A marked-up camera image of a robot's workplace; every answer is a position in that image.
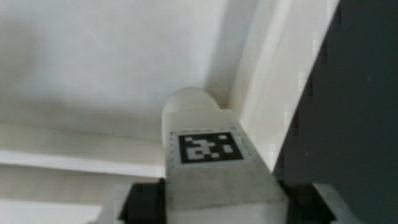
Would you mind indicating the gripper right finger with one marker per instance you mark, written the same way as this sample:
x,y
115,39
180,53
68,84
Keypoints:
x,y
317,206

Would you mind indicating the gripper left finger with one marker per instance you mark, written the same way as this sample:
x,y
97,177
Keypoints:
x,y
136,204

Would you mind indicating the white table leg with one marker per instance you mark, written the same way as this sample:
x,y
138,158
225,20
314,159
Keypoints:
x,y
221,188

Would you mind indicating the white square table top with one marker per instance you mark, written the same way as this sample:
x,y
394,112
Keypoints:
x,y
100,55

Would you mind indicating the white U-shaped fence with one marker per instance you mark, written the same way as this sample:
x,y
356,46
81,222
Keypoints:
x,y
56,196

